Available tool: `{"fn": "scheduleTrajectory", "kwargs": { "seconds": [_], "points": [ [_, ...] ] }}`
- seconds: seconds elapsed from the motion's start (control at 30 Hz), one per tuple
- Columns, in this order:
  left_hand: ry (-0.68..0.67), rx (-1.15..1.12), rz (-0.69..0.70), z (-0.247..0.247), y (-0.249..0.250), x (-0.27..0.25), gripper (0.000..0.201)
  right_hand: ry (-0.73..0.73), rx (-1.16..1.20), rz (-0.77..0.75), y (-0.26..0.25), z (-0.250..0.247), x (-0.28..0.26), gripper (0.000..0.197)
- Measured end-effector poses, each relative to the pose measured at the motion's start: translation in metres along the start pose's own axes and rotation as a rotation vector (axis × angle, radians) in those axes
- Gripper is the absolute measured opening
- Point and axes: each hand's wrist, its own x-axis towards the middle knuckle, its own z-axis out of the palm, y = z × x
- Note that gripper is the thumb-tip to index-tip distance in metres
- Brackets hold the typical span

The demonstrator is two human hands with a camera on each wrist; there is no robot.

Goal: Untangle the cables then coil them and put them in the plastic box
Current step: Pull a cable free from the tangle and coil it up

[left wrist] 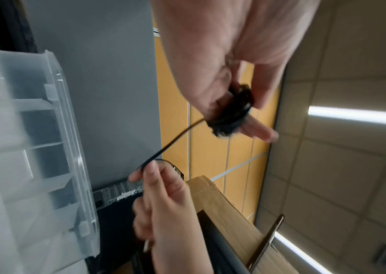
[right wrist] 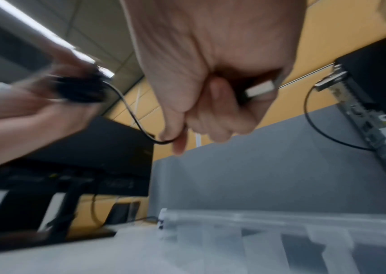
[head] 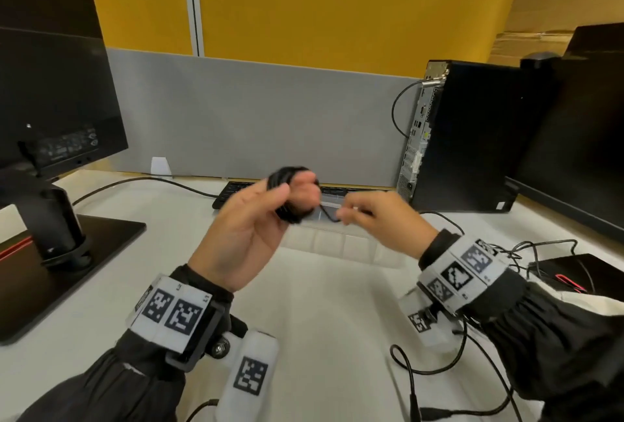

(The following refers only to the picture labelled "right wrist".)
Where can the black desktop computer tower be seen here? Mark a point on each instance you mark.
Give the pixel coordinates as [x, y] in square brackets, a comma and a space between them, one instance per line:
[379, 67]

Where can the yellow partition panel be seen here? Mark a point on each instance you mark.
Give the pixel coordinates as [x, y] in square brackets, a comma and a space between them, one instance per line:
[325, 40]

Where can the person's left hand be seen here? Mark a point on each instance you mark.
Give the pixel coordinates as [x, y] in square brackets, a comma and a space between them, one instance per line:
[27, 120]

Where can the dark square ceiling panel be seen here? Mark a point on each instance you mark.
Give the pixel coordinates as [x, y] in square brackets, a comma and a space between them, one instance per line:
[17, 48]

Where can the grey desk partition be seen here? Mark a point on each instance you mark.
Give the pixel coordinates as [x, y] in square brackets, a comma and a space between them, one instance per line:
[264, 166]

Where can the ceiling strip light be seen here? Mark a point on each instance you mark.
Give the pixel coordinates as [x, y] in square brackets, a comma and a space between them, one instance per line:
[37, 29]

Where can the clear plastic compartment box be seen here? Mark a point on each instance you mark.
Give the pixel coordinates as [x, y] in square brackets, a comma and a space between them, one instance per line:
[281, 227]

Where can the black monitor with square stand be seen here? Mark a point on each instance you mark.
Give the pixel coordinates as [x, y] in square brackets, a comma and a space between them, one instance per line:
[95, 155]

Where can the person's right hand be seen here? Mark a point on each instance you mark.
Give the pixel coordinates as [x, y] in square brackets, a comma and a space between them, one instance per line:
[213, 40]

